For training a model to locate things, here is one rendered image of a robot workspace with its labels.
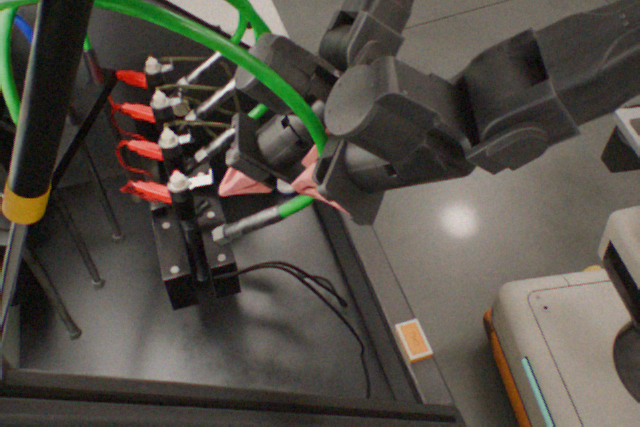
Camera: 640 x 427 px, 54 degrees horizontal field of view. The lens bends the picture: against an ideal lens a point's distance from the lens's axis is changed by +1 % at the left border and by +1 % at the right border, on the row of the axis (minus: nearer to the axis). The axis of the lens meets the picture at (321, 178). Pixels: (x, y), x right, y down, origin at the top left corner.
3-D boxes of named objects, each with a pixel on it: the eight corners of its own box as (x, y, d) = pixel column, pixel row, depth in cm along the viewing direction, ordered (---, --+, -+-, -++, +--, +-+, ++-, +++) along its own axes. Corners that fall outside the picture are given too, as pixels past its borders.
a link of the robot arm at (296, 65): (398, 52, 66) (356, 44, 73) (318, -14, 60) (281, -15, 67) (339, 150, 66) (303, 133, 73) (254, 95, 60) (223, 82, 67)
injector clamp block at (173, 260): (246, 317, 97) (236, 260, 85) (181, 335, 95) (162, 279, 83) (205, 163, 118) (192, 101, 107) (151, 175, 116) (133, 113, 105)
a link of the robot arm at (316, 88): (363, 124, 67) (358, 89, 71) (315, 91, 63) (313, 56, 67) (318, 158, 70) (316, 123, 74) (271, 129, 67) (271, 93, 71)
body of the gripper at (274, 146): (229, 118, 73) (270, 81, 70) (294, 156, 79) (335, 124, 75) (227, 159, 69) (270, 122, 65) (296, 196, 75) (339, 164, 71)
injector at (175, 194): (227, 277, 94) (209, 185, 78) (194, 286, 93) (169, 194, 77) (223, 262, 96) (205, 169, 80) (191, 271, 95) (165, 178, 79)
